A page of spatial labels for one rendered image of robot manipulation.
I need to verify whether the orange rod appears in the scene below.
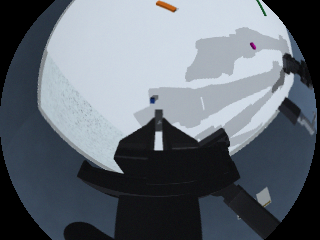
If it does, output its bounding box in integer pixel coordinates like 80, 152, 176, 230
156, 0, 176, 12

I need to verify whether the small magenta block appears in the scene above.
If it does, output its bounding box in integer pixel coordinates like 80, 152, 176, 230
250, 42, 256, 50

